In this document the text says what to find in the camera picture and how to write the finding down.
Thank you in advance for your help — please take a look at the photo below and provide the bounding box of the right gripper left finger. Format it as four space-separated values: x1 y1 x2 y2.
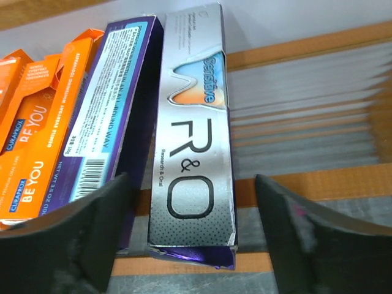
1 174 131 293

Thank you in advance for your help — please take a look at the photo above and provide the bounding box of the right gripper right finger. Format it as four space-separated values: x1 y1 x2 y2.
255 175 391 293

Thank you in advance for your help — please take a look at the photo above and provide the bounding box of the purple white R.O toothpaste box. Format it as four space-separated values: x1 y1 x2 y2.
147 2 238 270

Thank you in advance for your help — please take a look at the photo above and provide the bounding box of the orange Curaprox toothpaste box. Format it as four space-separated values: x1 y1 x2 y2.
0 49 32 123

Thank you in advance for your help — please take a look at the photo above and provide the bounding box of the wooden two-tier shelf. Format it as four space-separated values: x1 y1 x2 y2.
110 21 392 275

